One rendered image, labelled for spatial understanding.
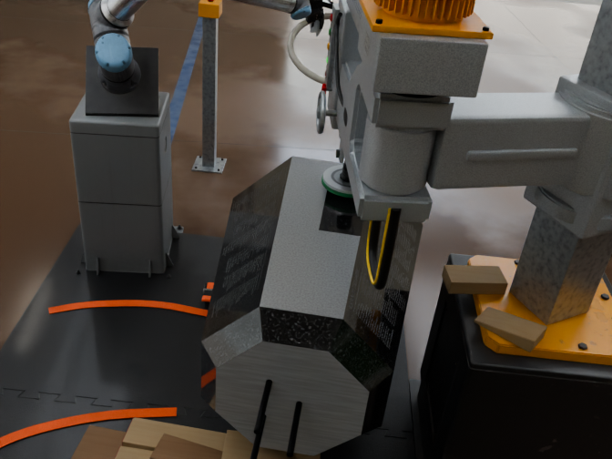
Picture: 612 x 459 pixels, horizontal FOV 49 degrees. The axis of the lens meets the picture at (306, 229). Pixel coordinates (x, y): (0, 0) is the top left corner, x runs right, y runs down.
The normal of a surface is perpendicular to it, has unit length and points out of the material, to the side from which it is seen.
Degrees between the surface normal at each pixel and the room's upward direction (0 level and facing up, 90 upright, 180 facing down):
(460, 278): 0
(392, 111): 90
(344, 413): 90
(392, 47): 90
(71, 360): 0
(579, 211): 90
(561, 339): 0
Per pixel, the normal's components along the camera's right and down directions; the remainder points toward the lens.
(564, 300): 0.44, 0.53
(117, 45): 0.18, -0.07
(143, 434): 0.08, -0.83
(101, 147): 0.04, 0.56
